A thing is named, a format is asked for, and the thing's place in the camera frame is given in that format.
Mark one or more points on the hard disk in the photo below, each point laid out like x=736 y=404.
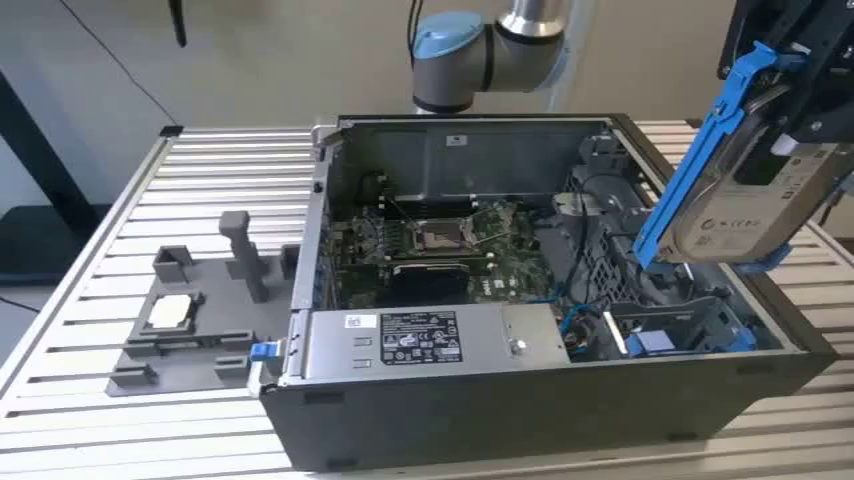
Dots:
x=727 y=225

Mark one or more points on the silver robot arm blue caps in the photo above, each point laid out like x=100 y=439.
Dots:
x=460 y=65

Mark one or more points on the grey disk bay cage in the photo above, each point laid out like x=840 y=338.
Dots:
x=600 y=265

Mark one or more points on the green motherboard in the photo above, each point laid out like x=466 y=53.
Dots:
x=510 y=270

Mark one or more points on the CPU socket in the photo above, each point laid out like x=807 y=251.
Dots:
x=440 y=235

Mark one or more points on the black open PC case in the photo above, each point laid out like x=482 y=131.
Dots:
x=500 y=425

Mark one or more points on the silver power supply unit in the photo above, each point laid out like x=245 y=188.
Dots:
x=333 y=350

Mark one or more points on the black hanging antenna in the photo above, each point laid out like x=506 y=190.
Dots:
x=176 y=25

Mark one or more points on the black table corner clip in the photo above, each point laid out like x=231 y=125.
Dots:
x=171 y=131

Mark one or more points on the blue case latch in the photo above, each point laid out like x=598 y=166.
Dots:
x=264 y=350

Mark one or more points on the grey parts rack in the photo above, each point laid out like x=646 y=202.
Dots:
x=220 y=310

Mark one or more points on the silver CPU chip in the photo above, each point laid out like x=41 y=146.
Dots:
x=169 y=312

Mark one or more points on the black desk stand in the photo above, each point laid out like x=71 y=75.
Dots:
x=40 y=240

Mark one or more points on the silver metal bracket block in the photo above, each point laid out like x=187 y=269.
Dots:
x=572 y=204

